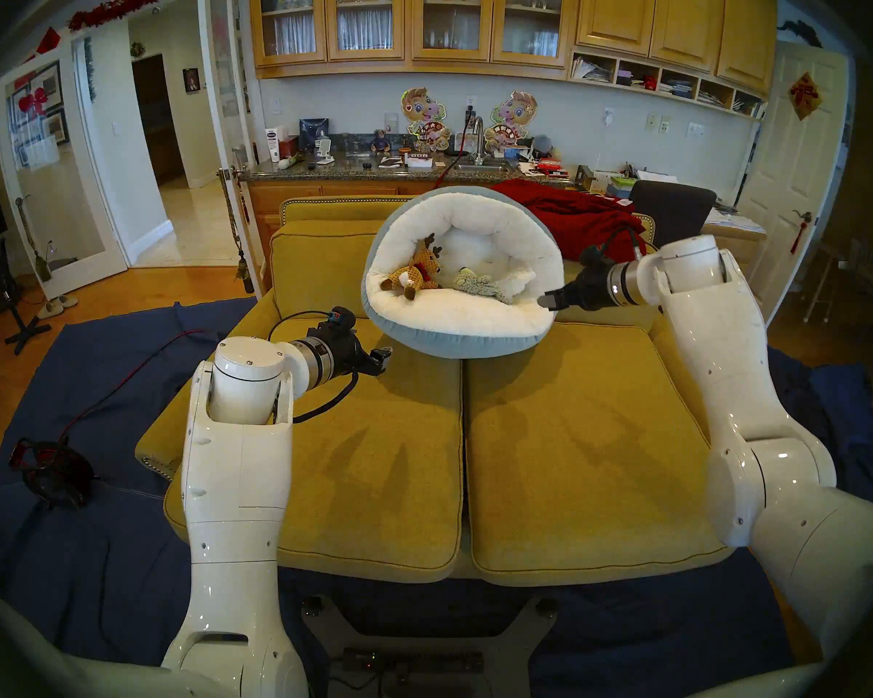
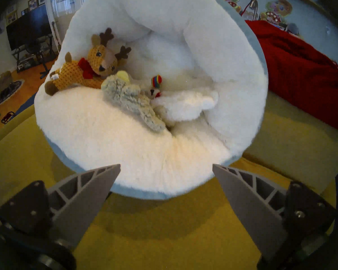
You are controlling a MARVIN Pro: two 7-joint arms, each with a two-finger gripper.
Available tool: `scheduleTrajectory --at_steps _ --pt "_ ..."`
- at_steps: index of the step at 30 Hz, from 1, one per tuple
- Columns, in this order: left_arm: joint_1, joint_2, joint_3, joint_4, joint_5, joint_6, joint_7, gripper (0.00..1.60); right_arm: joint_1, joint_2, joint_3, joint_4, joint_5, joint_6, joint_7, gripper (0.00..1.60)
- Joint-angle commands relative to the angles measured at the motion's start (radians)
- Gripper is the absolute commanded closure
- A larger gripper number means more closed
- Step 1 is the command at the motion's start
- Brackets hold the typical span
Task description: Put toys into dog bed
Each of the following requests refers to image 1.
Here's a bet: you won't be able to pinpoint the blue crumpled cloth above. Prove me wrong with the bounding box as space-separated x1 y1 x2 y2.
800 362 873 516

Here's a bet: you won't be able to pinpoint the long handled brush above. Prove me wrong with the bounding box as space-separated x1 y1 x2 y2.
15 195 53 283

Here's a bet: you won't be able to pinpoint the navy floor blanket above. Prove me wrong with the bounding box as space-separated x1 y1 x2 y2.
0 300 797 698

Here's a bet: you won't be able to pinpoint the wooden cubby shelf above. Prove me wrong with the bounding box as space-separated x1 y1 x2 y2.
567 47 766 121

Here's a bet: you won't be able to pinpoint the yellow sofa back cushion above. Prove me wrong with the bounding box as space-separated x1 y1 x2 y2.
271 220 386 323
553 242 669 334

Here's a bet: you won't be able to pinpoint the yellow sofa seat cushion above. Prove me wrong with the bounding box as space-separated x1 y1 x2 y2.
463 322 736 587
164 318 465 585

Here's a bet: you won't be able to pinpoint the dark grey office chair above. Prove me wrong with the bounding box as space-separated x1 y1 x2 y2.
629 180 717 250

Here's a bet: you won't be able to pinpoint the paper stack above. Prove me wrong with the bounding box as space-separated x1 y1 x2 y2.
706 208 766 233

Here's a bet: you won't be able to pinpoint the wooden wall cabinets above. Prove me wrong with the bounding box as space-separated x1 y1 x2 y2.
249 0 778 97

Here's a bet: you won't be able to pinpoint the cartoon child wall cutout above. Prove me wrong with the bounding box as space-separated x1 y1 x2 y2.
400 87 452 152
484 91 538 152

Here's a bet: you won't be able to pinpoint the white open glass door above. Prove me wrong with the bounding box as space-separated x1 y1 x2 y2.
198 0 263 297

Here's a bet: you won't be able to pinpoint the dark navy crumpled cloth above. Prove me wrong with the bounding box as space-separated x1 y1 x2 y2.
768 348 816 432

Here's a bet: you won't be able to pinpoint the brown rope with tassel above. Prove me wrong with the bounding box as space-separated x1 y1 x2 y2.
218 167 255 294

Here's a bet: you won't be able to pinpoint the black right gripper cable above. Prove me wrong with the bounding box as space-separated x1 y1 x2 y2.
600 224 648 262

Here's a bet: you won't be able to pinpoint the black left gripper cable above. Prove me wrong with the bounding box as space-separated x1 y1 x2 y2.
268 310 361 423

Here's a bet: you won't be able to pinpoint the white glass french door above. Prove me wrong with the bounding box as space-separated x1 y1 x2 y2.
0 46 128 300

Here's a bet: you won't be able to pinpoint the black wall ornament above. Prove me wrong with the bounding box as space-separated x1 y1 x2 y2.
777 20 823 48

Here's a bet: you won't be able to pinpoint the red black cable reel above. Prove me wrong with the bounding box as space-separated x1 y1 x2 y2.
9 436 95 508

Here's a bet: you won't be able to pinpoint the yellow fabric sofa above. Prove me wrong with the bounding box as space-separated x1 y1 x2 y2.
135 195 736 588

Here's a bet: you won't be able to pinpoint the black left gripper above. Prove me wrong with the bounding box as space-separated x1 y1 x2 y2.
322 306 394 377

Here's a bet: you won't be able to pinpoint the red diamond door ornament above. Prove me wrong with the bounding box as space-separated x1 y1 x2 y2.
787 73 823 121

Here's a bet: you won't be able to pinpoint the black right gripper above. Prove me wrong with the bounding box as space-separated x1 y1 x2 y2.
537 246 615 312

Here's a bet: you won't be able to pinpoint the red tinsel garland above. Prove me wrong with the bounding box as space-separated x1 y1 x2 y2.
68 0 197 32

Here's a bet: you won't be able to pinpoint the granite counter wooden base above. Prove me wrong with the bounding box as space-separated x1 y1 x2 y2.
239 150 590 290

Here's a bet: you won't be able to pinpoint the white panel door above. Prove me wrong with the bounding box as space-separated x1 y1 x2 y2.
735 41 850 326

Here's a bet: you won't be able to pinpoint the white fluffy plush toy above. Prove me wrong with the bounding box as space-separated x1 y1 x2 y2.
498 268 538 301

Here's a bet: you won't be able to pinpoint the thin red cable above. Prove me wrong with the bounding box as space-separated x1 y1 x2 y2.
58 329 208 443

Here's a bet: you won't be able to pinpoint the red blanket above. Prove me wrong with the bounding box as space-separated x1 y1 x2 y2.
491 180 648 262

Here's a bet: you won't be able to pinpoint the beige grey plush toy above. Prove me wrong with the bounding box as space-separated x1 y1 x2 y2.
453 268 514 305

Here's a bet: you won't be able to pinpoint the white grey round dog bed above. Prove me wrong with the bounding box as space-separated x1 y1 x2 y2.
362 185 566 359

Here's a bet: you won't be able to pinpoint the black floor stand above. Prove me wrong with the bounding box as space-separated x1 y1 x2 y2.
0 238 52 356

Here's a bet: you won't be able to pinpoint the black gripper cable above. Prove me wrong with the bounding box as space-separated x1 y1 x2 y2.
600 224 648 262
268 310 361 423

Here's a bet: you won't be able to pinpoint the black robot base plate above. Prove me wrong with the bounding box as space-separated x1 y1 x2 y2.
302 595 557 698

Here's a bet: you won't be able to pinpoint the brown reindeer plush toy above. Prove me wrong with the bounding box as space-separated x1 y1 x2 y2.
378 233 443 301

